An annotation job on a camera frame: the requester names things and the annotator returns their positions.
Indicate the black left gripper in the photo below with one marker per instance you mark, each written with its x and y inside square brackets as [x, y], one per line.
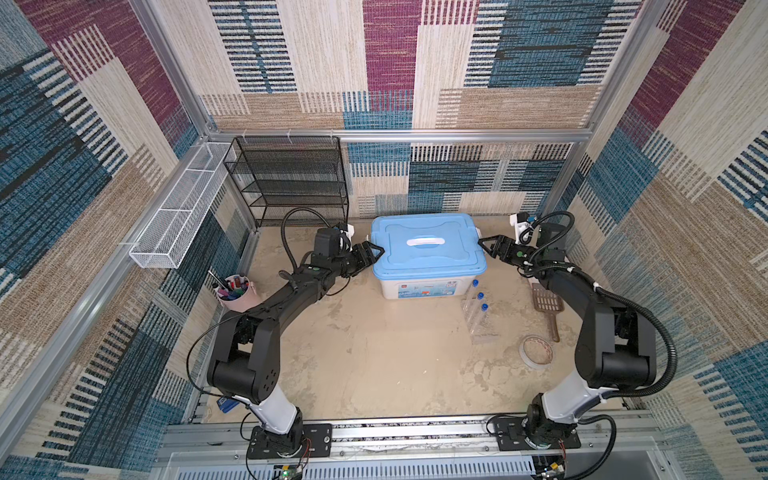
[365, 254]

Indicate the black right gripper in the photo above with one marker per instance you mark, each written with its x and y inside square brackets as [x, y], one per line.
[497, 245]

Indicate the blue plastic box lid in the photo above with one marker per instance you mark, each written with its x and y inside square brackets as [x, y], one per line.
[427, 246]

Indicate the blue-capped test tube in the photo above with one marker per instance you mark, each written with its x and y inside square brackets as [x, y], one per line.
[475, 305]
[478, 326]
[470, 294]

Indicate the clear test tube rack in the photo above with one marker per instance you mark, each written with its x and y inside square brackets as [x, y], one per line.
[491, 335]

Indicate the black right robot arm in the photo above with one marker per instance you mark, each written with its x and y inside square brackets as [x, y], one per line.
[623, 350]

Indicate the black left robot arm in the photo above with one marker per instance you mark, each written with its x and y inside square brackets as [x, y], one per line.
[244, 365]

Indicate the white plastic storage box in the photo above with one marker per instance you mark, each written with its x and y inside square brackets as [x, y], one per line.
[412, 289]

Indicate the brown slotted scoop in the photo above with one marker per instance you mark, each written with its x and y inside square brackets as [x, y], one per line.
[550, 305]

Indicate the white tape roll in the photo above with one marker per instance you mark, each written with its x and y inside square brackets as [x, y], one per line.
[536, 352]

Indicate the pink pen cup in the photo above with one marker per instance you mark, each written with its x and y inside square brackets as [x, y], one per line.
[235, 292]

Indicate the blue black device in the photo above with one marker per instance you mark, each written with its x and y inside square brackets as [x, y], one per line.
[226, 404]

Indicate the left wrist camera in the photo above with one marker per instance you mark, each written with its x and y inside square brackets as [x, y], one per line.
[346, 234]

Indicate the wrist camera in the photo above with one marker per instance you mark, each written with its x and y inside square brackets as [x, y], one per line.
[346, 234]
[522, 226]

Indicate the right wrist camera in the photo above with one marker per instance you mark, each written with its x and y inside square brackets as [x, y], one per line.
[522, 226]

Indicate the black wire shelf rack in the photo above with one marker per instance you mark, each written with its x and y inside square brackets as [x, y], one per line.
[276, 174]

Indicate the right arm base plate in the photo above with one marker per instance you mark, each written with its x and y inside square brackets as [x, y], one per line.
[514, 433]

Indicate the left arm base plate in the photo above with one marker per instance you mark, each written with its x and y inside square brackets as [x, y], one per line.
[314, 438]

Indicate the white mesh wall basket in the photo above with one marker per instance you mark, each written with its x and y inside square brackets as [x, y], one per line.
[171, 230]

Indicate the aluminium front rail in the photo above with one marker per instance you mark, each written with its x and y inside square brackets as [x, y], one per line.
[431, 447]

